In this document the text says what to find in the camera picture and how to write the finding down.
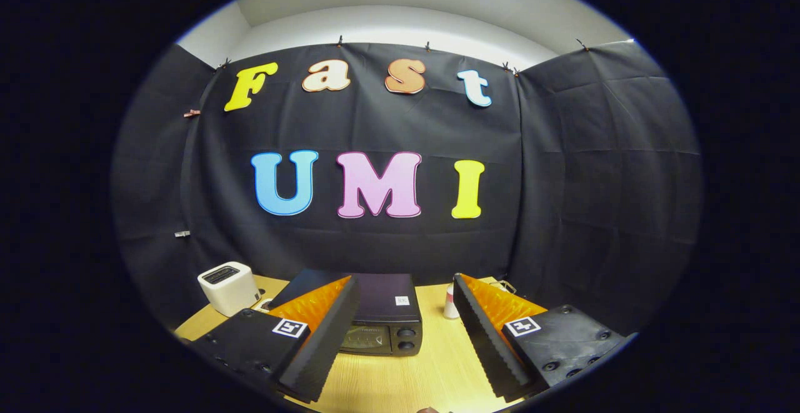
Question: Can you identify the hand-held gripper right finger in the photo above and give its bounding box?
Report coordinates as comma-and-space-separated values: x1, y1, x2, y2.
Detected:
451, 272, 638, 403

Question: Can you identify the clear bottle pink label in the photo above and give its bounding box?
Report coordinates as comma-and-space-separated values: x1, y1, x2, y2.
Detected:
443, 283, 461, 320

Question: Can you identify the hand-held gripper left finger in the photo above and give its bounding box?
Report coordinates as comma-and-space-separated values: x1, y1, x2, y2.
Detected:
187, 274, 362, 404

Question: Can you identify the black toaster oven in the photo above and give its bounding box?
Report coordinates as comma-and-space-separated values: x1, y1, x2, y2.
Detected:
267, 268, 424, 357

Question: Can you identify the white bread toaster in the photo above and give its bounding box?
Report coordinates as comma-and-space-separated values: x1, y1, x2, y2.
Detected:
197, 261, 262, 317

